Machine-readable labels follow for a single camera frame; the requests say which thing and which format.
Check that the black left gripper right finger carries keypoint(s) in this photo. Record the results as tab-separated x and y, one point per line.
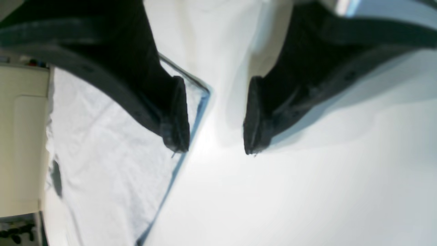
330	45

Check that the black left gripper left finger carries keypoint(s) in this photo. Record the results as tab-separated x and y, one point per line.
110	45

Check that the grey T-shirt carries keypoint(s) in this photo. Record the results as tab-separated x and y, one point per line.
111	174

